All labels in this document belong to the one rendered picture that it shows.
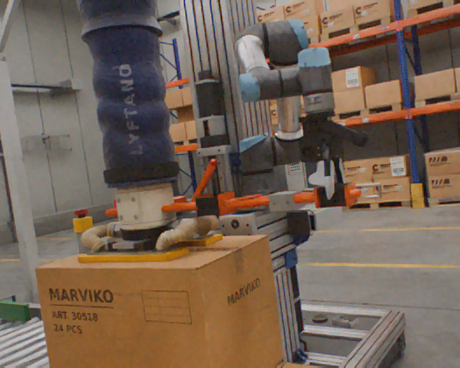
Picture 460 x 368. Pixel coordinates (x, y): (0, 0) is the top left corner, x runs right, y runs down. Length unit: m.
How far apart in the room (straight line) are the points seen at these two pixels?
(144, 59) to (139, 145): 0.25
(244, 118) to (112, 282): 0.98
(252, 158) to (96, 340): 0.82
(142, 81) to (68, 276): 0.60
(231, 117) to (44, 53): 11.28
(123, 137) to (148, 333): 0.54
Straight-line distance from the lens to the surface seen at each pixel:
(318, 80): 1.18
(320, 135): 1.20
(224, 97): 2.08
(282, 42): 1.63
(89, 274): 1.43
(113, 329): 1.42
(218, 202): 1.30
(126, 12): 1.46
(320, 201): 1.19
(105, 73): 1.44
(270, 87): 1.27
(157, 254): 1.33
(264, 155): 1.79
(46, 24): 13.47
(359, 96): 8.65
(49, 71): 13.12
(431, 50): 9.74
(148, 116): 1.41
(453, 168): 8.25
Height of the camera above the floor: 1.19
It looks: 4 degrees down
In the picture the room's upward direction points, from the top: 8 degrees counter-clockwise
